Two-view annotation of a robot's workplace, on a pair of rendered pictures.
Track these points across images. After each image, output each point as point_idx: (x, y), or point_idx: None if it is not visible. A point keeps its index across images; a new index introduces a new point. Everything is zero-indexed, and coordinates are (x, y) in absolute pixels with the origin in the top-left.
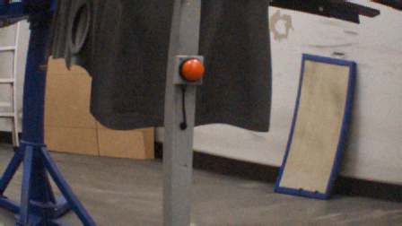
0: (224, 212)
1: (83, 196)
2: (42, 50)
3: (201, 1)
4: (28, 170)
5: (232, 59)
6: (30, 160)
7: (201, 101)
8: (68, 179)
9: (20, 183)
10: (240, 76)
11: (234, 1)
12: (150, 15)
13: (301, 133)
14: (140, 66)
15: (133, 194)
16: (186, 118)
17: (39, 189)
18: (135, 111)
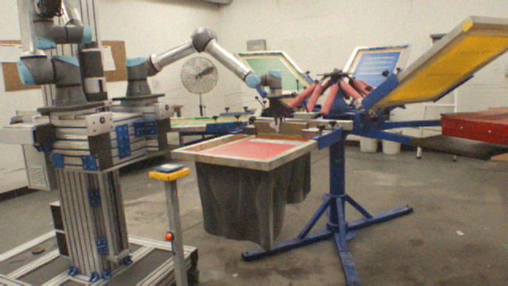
0: (506, 224)
1: (436, 203)
2: (334, 152)
3: (237, 189)
4: (320, 210)
5: (253, 218)
6: (325, 204)
7: (244, 232)
8: (454, 187)
9: (398, 194)
10: (257, 225)
11: (252, 190)
12: (217, 194)
13: None
14: (220, 214)
15: (482, 199)
16: (172, 252)
17: (334, 217)
18: (221, 230)
